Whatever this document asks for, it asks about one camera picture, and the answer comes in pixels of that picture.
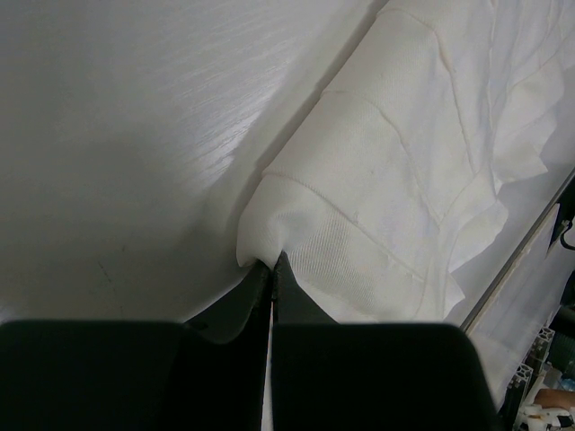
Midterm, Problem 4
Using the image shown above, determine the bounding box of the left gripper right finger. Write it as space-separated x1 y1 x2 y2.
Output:
270 254 499 430

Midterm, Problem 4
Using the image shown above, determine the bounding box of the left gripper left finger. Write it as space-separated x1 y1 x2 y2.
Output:
1 264 270 430

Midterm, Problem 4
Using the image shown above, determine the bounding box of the white pleated skirt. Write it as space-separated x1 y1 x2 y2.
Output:
236 1 574 324

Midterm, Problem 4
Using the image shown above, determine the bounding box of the aluminium frame rail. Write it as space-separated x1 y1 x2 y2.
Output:
450 166 574 333

